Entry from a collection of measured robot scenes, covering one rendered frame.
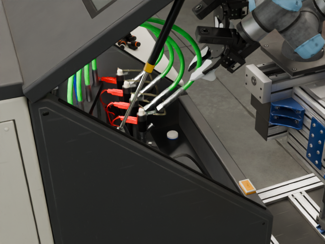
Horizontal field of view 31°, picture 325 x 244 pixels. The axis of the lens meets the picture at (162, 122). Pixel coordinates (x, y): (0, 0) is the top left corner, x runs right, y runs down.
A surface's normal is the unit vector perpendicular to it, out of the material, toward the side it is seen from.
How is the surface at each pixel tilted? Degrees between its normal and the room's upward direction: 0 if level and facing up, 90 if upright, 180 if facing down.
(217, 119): 0
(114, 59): 90
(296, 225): 0
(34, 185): 90
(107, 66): 90
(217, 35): 17
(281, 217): 0
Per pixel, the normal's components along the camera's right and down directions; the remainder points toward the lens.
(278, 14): -0.21, 0.48
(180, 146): -0.03, -0.82
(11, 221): 0.32, 0.54
